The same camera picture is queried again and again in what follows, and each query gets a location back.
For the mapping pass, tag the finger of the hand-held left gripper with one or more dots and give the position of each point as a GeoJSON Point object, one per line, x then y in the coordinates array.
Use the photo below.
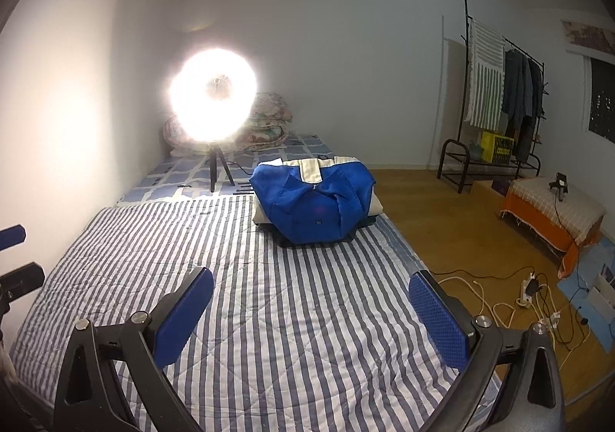
{"type": "Point", "coordinates": [21, 280]}
{"type": "Point", "coordinates": [12, 237]}

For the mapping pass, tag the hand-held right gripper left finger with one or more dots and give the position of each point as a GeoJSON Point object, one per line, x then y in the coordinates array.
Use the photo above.
{"type": "Point", "coordinates": [185, 316]}

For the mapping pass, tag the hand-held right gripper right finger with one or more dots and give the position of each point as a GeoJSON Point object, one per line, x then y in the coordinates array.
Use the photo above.
{"type": "Point", "coordinates": [437, 316]}

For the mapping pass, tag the beige jacket with blue lining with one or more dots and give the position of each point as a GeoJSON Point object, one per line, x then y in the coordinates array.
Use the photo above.
{"type": "Point", "coordinates": [312, 201]}

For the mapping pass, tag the dark hanging clothes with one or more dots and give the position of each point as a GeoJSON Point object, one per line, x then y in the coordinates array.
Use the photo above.
{"type": "Point", "coordinates": [521, 91]}

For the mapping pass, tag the black clothes rack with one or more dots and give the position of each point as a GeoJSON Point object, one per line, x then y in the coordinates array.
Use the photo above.
{"type": "Point", "coordinates": [465, 76]}

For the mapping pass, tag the blue white striped blanket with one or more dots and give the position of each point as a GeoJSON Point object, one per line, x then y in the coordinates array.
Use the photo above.
{"type": "Point", "coordinates": [288, 316]}

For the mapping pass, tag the dark blue garment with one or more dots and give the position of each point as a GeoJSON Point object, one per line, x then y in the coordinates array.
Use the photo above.
{"type": "Point", "coordinates": [363, 226]}

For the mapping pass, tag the blue checkered bed sheet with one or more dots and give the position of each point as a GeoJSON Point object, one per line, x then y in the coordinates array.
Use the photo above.
{"type": "Point", "coordinates": [168, 177]}

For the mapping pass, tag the blue floor mat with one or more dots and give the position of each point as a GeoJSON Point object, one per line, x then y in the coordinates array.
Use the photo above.
{"type": "Point", "coordinates": [576, 288]}

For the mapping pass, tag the low table with orange cloth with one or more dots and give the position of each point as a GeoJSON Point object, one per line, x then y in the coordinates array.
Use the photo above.
{"type": "Point", "coordinates": [543, 220]}

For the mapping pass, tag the white box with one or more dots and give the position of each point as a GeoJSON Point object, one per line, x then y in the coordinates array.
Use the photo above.
{"type": "Point", "coordinates": [603, 292]}

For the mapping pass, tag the small black phone stand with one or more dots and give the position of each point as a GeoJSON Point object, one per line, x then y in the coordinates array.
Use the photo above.
{"type": "Point", "coordinates": [559, 184]}

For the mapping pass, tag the yellow crate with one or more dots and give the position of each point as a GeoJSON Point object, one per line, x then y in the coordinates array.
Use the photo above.
{"type": "Point", "coordinates": [497, 146]}

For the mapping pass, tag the folded floral quilt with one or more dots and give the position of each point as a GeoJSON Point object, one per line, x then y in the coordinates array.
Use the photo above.
{"type": "Point", "coordinates": [269, 129]}

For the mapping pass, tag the striped hanging towel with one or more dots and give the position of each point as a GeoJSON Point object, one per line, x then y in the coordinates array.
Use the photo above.
{"type": "Point", "coordinates": [485, 71]}

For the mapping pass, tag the dark window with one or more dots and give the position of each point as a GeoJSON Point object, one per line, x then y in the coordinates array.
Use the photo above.
{"type": "Point", "coordinates": [600, 100]}

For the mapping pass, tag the wall poster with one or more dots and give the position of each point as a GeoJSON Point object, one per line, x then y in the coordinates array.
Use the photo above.
{"type": "Point", "coordinates": [588, 35]}

